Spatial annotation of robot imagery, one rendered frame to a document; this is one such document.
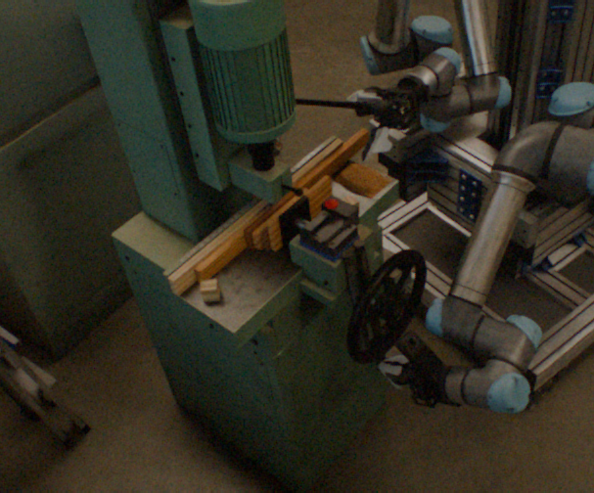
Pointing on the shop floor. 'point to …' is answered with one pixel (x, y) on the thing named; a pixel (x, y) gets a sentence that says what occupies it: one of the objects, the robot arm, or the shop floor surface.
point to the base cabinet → (267, 384)
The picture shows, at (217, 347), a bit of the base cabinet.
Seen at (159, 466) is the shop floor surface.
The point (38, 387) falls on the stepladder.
